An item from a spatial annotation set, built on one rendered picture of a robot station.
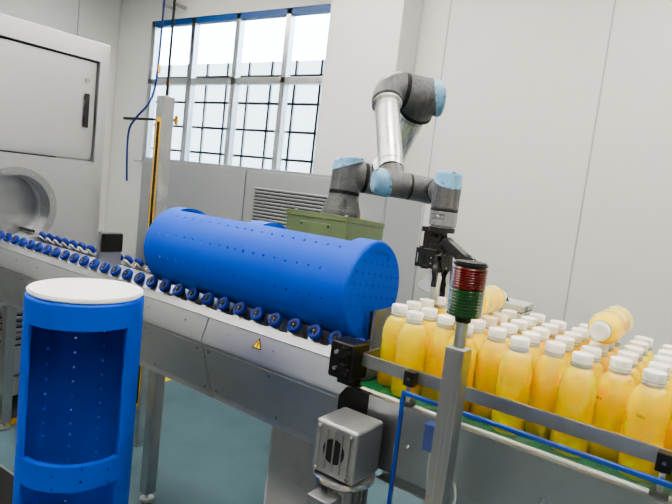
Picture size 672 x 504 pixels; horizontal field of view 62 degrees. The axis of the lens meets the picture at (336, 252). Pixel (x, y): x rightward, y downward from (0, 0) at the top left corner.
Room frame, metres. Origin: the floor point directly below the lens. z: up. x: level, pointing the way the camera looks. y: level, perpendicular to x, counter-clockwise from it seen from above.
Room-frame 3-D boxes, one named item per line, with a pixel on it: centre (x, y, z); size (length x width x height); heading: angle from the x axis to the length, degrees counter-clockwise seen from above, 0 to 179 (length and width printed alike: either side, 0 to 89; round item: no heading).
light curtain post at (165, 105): (2.67, 0.87, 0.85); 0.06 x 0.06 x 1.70; 54
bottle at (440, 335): (1.29, -0.27, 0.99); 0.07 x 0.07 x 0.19
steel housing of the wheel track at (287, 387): (2.15, 0.70, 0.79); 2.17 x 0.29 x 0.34; 54
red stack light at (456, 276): (1.02, -0.25, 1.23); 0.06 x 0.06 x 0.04
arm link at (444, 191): (1.55, -0.28, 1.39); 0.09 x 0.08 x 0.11; 13
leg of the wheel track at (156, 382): (2.20, 0.66, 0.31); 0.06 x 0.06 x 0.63; 54
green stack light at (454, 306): (1.02, -0.25, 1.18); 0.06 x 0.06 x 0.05
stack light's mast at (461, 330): (1.02, -0.25, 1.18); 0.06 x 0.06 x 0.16
